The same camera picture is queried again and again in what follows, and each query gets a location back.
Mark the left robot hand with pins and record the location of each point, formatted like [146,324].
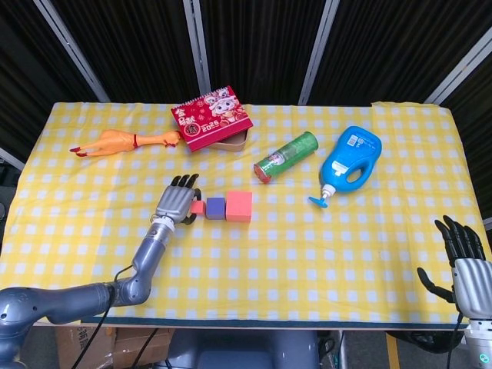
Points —
[175,201]

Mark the green chips can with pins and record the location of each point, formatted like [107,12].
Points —
[288,155]

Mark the yellow checked tablecloth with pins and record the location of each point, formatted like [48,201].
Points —
[269,261]

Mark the red desk calendar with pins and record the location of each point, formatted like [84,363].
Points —
[211,117]

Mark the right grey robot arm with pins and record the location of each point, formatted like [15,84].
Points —
[480,346]

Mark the large red foam cube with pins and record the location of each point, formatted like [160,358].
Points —
[239,209]

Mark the brown cardboard oval box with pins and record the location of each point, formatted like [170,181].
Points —
[234,145]

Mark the blue pump detergent bottle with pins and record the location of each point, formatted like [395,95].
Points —
[350,161]

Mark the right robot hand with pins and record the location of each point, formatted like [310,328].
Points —
[471,284]

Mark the brown cardboard carton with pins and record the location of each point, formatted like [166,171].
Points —
[127,346]

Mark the purple foam cube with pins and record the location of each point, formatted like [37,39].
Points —
[216,207]

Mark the yellow rubber chicken toy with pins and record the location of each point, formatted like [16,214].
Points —
[115,142]

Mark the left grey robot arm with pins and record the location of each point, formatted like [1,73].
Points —
[77,301]

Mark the white metal frame post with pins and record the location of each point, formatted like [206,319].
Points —
[198,42]
[317,54]
[73,50]
[461,65]

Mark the small red foam cube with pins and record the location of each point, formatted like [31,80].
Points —
[198,208]

